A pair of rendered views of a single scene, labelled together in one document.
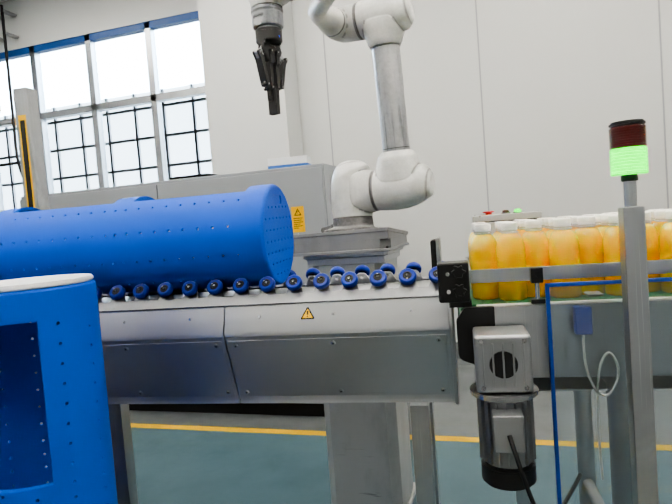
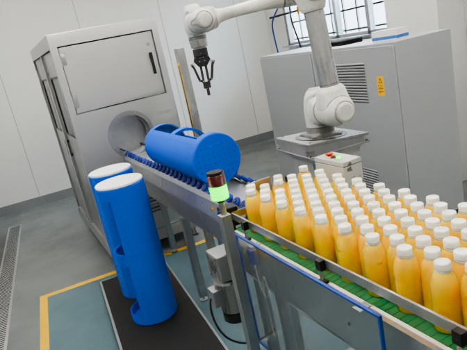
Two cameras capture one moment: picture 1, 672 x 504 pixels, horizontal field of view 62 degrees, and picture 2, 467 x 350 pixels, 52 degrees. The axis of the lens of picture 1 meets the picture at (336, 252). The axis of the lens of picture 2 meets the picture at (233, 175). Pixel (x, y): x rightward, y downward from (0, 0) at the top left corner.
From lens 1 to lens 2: 1.98 m
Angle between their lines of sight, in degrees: 54
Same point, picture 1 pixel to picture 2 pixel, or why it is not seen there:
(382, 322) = not seen: hidden behind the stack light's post
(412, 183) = (326, 114)
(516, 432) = (212, 298)
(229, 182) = (343, 54)
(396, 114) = (319, 62)
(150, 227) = (171, 151)
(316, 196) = (390, 69)
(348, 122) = not seen: outside the picture
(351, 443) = not seen: hidden behind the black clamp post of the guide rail
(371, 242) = (303, 152)
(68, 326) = (120, 203)
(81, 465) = (133, 252)
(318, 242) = (285, 146)
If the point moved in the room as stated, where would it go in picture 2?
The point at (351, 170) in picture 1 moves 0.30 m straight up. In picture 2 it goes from (308, 96) to (299, 41)
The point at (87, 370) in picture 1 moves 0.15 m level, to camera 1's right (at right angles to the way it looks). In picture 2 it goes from (131, 219) to (144, 223)
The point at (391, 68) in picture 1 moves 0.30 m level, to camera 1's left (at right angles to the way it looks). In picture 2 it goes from (311, 30) to (269, 38)
